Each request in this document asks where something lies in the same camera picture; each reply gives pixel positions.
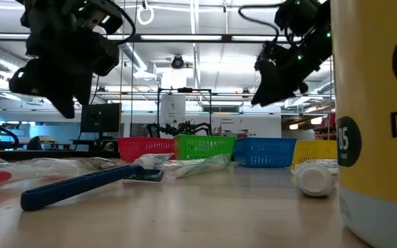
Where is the black aluminium table frame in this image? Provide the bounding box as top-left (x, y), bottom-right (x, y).
top-left (0, 148), bottom-right (115, 161)

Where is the red plastic basket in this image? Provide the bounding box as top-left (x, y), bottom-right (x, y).
top-left (117, 136), bottom-right (176, 163)

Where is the yellow plastic basket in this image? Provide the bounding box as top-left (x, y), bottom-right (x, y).
top-left (290, 139), bottom-right (338, 165)

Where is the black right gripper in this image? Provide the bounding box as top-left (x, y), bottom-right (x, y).
top-left (252, 43), bottom-right (309, 107)

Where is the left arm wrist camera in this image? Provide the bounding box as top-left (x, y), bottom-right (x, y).
top-left (77, 0), bottom-right (124, 35)

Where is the black background rig frame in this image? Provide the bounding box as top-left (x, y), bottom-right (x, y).
top-left (156, 87), bottom-right (213, 137)

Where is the blue plastic basket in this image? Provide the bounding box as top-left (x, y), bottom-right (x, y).
top-left (233, 137), bottom-right (298, 169)

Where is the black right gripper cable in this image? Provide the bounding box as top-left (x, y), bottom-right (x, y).
top-left (238, 3), bottom-right (282, 35)

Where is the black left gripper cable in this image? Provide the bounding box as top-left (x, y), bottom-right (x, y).
top-left (114, 0), bottom-right (137, 45)

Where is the yellow wipes canister white lid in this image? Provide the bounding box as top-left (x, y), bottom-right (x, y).
top-left (329, 0), bottom-right (397, 248)

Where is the black overhead frame beam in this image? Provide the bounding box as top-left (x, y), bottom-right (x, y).
top-left (0, 32), bottom-right (334, 44)

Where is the green plastic basket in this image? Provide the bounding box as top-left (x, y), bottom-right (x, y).
top-left (172, 134), bottom-right (236, 161)

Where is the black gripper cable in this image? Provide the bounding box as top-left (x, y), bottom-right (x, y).
top-left (114, 0), bottom-right (137, 45)
top-left (238, 3), bottom-right (282, 35)

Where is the black overhead camera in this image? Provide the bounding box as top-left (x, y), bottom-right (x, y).
top-left (170, 54), bottom-right (185, 70)

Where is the dark blue disposable razor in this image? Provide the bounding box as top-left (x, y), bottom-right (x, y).
top-left (20, 164), bottom-right (165, 212)

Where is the black computer monitor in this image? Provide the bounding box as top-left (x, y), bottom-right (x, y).
top-left (80, 102), bottom-right (123, 134)

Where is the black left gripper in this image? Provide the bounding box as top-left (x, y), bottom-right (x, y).
top-left (8, 13), bottom-right (120, 120)

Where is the dark office chair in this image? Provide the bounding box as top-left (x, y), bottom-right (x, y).
top-left (26, 135), bottom-right (43, 151)

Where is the white cable ring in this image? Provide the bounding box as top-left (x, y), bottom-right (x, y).
top-left (136, 3), bottom-right (155, 26)

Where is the green toothbrush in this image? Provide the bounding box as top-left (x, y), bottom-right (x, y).
top-left (163, 153), bottom-right (233, 179)

